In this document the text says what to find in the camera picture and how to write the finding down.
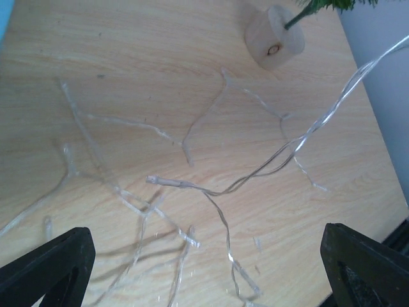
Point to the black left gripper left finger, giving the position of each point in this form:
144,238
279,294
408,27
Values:
55,274

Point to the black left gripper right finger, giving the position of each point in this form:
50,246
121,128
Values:
363,272

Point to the small green christmas tree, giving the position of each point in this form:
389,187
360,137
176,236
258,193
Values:
311,7

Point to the round wooden tree base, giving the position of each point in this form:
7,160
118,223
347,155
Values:
269,43

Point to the light blue perforated basket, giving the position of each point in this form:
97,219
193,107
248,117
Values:
6,8

